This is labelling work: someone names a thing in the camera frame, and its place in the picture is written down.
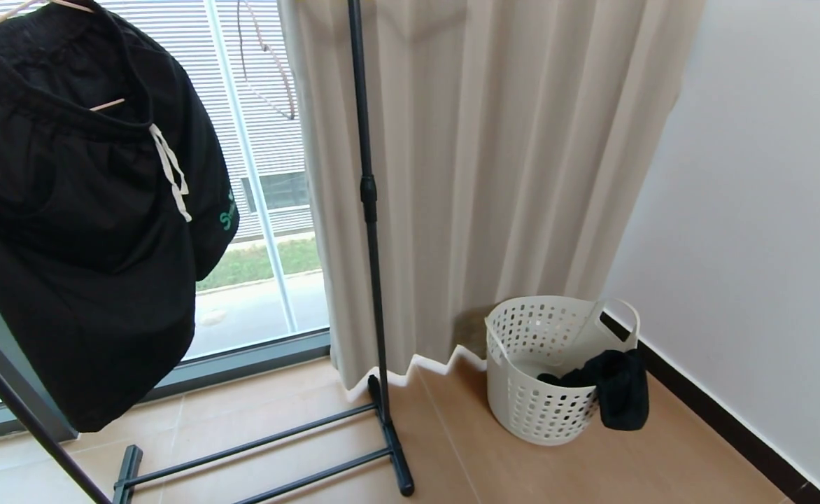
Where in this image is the black garment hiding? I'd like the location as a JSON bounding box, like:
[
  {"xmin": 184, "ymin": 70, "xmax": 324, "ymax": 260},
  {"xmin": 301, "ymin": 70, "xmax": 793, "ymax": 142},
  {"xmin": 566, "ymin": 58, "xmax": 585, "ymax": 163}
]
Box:
[
  {"xmin": 0, "ymin": 0, "xmax": 241, "ymax": 433},
  {"xmin": 537, "ymin": 349, "xmax": 650, "ymax": 431}
]

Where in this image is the pink clothes hanger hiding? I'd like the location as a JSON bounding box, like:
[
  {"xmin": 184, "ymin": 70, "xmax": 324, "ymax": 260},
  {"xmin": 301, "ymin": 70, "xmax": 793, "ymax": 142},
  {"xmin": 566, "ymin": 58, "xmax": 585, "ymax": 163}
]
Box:
[
  {"xmin": 236, "ymin": 0, "xmax": 297, "ymax": 121},
  {"xmin": 0, "ymin": 0, "xmax": 127, "ymax": 113}
]

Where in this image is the black clothes rack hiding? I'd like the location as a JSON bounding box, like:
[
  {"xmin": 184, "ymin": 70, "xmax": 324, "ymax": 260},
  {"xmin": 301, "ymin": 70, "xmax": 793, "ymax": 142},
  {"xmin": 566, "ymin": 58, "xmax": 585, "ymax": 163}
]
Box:
[{"xmin": 0, "ymin": 0, "xmax": 416, "ymax": 504}]

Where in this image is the white laundry basket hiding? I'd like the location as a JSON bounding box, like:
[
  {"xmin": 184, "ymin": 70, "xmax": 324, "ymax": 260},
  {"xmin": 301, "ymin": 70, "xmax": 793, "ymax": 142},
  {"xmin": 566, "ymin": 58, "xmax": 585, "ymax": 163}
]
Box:
[{"xmin": 485, "ymin": 295, "xmax": 642, "ymax": 447}]

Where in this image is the beige curtain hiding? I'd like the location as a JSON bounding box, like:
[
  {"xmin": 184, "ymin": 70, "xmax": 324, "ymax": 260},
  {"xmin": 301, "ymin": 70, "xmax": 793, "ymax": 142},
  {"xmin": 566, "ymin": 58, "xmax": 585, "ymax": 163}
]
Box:
[{"xmin": 278, "ymin": 0, "xmax": 706, "ymax": 393}]

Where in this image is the window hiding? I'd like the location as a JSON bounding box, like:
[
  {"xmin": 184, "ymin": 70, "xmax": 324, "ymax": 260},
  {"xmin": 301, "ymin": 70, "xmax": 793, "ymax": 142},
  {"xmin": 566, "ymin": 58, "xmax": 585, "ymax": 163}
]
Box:
[{"xmin": 0, "ymin": 0, "xmax": 332, "ymax": 445}]

